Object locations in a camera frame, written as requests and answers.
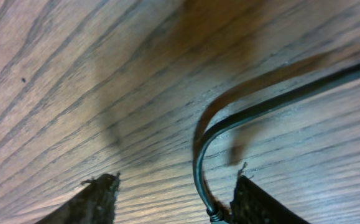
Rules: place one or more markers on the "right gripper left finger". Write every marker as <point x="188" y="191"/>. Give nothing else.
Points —
<point x="95" y="204"/>

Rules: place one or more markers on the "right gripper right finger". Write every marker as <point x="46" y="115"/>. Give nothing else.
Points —
<point x="252" y="205"/>

